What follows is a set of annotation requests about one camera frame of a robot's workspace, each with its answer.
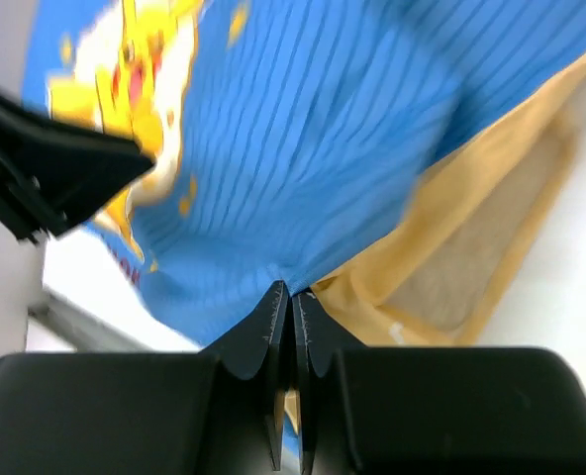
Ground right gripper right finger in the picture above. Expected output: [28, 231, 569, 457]
[292, 292, 363, 473]

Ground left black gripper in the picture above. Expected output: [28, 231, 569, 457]
[0, 96, 152, 242]

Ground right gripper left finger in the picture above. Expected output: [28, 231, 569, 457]
[201, 282, 289, 470]

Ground blue yellow cartoon pillowcase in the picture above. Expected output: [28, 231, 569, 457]
[23, 1, 586, 345]

